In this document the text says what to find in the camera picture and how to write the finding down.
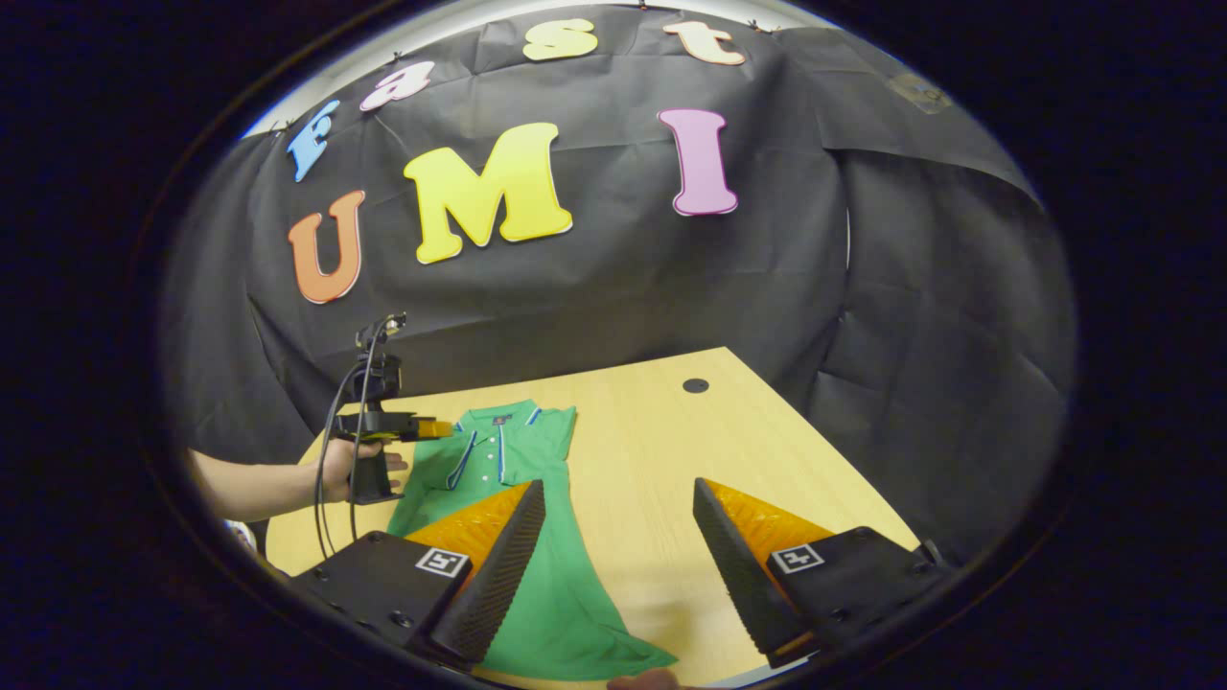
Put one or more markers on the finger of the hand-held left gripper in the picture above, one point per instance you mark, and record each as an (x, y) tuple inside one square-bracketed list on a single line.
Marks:
[(433, 428)]

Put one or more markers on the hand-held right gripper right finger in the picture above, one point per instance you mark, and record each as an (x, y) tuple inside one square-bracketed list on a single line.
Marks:
[(738, 585)]

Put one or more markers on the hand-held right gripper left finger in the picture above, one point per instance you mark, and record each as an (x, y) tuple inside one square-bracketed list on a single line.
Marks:
[(503, 585)]

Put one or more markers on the green T-shirt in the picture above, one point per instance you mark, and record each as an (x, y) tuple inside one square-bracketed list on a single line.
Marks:
[(566, 613)]

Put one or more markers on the black backdrop cloth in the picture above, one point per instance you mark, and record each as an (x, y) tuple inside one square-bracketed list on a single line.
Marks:
[(623, 287)]

